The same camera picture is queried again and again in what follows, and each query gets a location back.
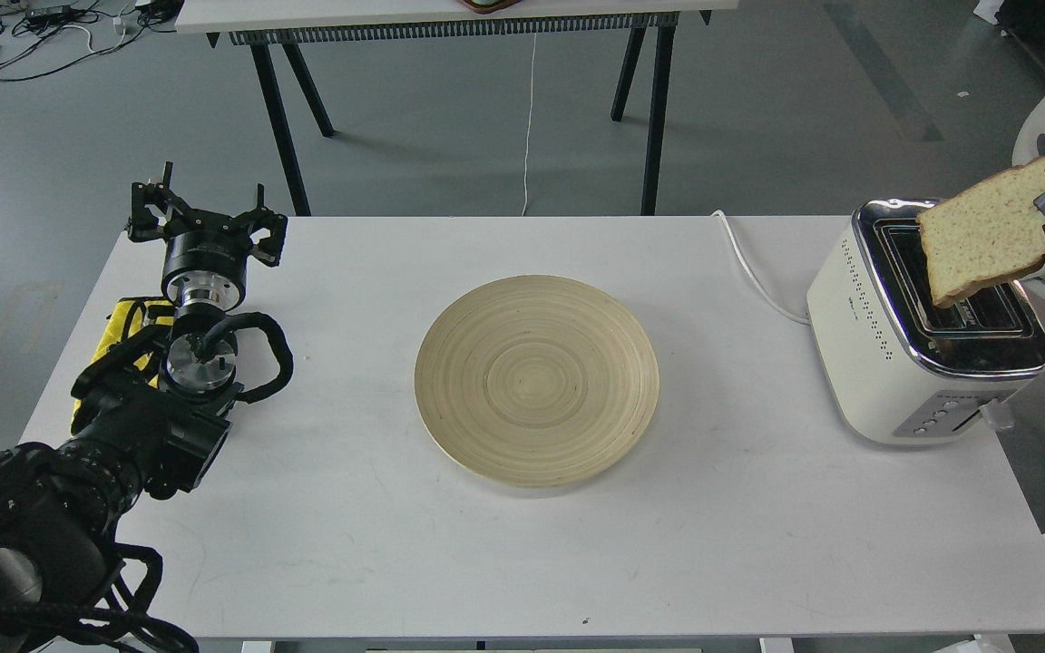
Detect thin white hanging cable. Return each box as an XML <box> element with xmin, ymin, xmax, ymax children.
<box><xmin>521</xmin><ymin>32</ymin><xmax>539</xmax><ymax>217</ymax></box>

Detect black floor cables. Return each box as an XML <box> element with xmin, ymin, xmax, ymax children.
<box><xmin>0</xmin><ymin>0</ymin><xmax>183</xmax><ymax>95</ymax></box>

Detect white toaster power cable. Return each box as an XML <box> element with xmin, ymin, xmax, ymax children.
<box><xmin>711</xmin><ymin>210</ymin><xmax>813</xmax><ymax>326</ymax></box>

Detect slice of brown bread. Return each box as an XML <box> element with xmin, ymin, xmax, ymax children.
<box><xmin>916</xmin><ymin>156</ymin><xmax>1045</xmax><ymax>308</ymax></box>

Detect brown object on background table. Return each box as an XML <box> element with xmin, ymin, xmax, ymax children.
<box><xmin>459</xmin><ymin>0</ymin><xmax>519</xmax><ymax>14</ymax></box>

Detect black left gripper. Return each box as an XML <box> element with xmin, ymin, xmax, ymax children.
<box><xmin>127</xmin><ymin>162</ymin><xmax>288</xmax><ymax>313</ymax></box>

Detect round wooden plate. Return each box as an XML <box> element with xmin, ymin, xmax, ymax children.
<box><xmin>414</xmin><ymin>276</ymin><xmax>660</xmax><ymax>488</ymax></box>

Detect cream and chrome toaster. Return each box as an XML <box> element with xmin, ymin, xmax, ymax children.
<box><xmin>807</xmin><ymin>199</ymin><xmax>1045</xmax><ymax>446</ymax></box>

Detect white background table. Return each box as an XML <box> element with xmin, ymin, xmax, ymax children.
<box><xmin>175</xmin><ymin>1</ymin><xmax>737</xmax><ymax>216</ymax></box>

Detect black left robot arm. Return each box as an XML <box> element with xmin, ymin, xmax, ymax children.
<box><xmin>0</xmin><ymin>162</ymin><xmax>294</xmax><ymax>652</ymax></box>

